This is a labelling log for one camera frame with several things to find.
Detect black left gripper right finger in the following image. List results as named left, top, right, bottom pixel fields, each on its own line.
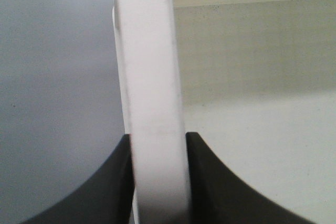
left=186, top=132, right=310, bottom=223

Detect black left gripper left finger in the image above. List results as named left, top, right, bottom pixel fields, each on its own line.
left=25, top=134, right=134, bottom=223

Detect white plastic tote bin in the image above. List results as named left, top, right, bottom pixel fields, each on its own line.
left=113, top=0, right=335, bottom=223

